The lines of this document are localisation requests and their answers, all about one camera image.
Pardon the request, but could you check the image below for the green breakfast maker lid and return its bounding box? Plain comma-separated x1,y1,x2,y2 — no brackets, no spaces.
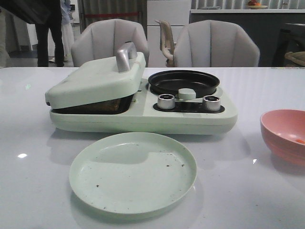
45,42,146,115

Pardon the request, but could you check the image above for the green breakfast maker base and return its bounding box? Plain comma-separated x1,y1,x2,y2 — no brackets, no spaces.
50,79,238,135

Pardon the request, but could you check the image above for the silver control knob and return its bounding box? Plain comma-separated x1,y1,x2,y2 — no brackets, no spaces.
157,94,175,110
203,95,221,112

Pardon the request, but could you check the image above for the grey upholstered chair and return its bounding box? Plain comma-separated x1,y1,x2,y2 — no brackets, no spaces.
71,19,149,67
173,20,260,67

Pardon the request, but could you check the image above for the pink bowl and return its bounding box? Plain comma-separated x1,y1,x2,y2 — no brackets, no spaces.
260,109,305,166

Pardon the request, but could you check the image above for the beige curtain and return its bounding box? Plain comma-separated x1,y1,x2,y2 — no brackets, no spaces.
77,0,147,32

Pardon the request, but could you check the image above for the white bread slice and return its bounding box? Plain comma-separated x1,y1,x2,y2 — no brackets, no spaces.
71,99,121,113

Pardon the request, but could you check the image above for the fruit plate on counter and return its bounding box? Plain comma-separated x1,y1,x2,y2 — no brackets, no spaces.
246,0,268,10

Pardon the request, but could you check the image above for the person in black trousers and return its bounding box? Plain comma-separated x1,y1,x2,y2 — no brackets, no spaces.
0,0,64,67

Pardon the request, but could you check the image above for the grey kitchen counter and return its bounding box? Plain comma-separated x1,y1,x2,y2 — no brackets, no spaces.
189,9,305,67

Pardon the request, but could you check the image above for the red barrier belt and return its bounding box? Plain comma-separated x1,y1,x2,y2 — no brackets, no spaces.
84,11,140,18

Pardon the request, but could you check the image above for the green pan handle knob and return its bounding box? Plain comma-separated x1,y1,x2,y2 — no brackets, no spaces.
178,88,196,100

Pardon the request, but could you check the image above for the left grey upholstered chair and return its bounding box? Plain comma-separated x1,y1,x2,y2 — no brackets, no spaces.
71,19,149,67

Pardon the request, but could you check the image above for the beige office chair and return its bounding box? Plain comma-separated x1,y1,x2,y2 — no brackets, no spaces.
155,20,175,67

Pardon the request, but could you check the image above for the left silver control knob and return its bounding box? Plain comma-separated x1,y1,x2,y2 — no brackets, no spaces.
157,94,175,110

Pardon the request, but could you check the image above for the right silver control knob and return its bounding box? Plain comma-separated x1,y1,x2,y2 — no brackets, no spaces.
203,95,221,112

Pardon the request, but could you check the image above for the black round frying pan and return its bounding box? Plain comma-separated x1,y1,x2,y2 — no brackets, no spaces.
148,70,220,98

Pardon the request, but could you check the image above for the light green round plate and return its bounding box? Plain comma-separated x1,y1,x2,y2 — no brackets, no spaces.
69,132,197,216

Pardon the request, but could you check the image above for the white refrigerator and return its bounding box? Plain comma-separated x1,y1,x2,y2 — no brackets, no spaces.
147,0,191,67

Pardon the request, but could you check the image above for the right grey upholstered chair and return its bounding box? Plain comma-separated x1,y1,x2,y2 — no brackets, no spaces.
173,20,260,67

